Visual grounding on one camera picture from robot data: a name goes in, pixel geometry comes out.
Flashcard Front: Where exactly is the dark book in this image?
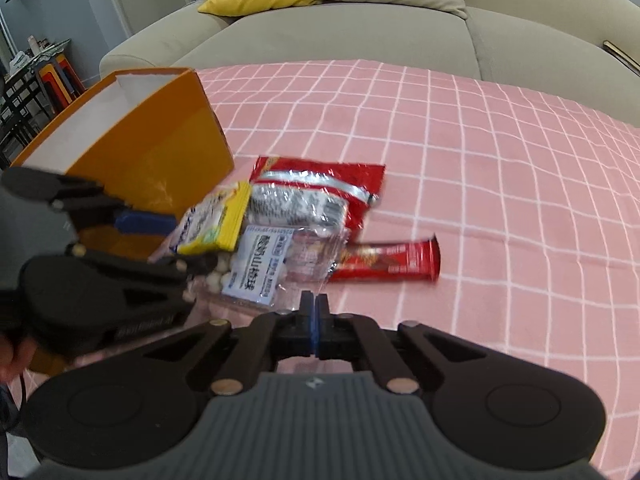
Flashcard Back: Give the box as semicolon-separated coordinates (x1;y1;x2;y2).
602;40;640;74

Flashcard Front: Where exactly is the orange cardboard box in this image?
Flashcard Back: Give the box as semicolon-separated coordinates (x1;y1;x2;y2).
10;67;236;376

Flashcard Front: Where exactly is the red snack packet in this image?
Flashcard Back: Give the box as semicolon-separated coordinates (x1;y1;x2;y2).
248;156;388;234

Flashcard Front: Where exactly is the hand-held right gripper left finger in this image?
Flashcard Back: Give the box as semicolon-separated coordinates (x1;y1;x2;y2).
141;290;317;395

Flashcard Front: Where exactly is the person's left hand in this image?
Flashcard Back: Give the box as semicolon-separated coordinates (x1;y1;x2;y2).
0;332;39;387

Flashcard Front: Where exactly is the red snack bar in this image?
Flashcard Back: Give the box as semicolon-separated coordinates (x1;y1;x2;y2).
327;233;442;284

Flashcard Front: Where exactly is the black cable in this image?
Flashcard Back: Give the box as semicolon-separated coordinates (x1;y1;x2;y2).
0;372;30;461

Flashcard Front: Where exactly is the glass side table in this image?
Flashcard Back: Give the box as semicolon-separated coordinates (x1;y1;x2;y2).
0;35;72;92

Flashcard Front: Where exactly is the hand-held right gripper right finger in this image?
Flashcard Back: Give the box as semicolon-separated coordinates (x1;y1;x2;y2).
315;293;489;394

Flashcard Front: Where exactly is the pink checked tablecloth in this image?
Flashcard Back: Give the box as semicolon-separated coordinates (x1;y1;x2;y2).
15;59;640;480

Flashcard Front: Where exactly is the black chair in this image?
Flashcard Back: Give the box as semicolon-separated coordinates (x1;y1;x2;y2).
0;74;52;167

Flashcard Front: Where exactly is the stack of coloured stools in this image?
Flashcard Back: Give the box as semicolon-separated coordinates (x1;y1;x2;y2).
37;55;87;112

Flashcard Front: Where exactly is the beige sofa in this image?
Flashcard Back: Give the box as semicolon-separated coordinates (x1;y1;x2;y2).
99;0;640;127

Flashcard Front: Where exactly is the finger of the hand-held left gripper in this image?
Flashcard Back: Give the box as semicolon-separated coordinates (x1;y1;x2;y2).
2;165;177;236
65;244;220;306

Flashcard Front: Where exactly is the clear packet with white label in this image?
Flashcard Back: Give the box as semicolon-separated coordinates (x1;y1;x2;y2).
199;224;352;309

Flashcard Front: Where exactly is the yellow and white snack packet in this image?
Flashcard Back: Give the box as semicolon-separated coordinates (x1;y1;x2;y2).
170;180;253;256

